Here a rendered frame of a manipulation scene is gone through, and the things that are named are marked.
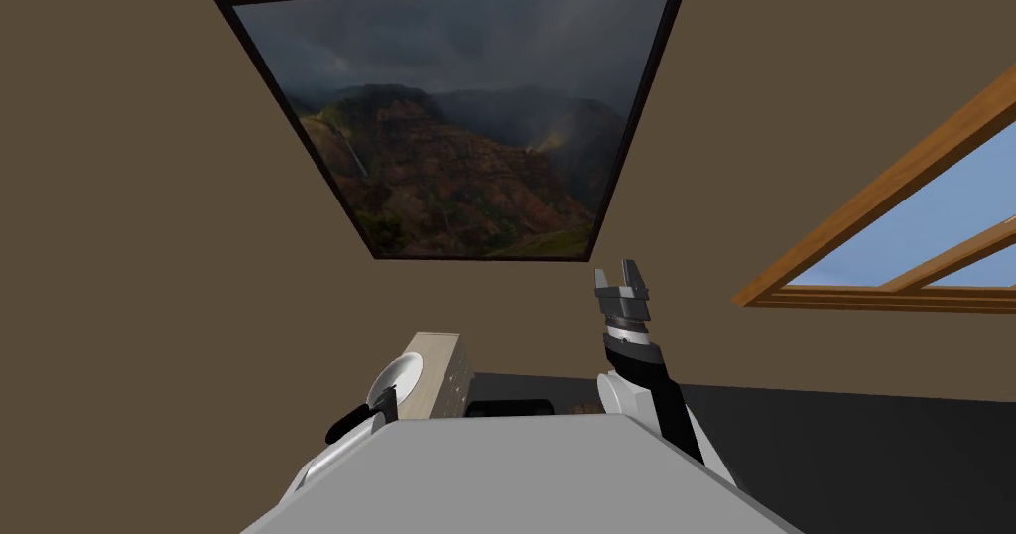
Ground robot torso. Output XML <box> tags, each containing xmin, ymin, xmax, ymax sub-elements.
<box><xmin>237</xmin><ymin>397</ymin><xmax>805</xmax><ymax>534</ymax></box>

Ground wooden framed window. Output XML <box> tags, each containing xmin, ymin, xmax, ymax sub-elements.
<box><xmin>731</xmin><ymin>65</ymin><xmax>1016</xmax><ymax>315</ymax></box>

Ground black framed mountain landscape picture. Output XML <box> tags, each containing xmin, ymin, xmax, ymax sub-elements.
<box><xmin>203</xmin><ymin>0</ymin><xmax>697</xmax><ymax>264</ymax></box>

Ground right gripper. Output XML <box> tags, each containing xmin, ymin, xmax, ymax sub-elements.
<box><xmin>593</xmin><ymin>259</ymin><xmax>653</xmax><ymax>328</ymax></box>

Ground beige drawer cabinet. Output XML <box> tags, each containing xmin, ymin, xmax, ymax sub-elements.
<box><xmin>396</xmin><ymin>331</ymin><xmax>476</xmax><ymax>421</ymax></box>

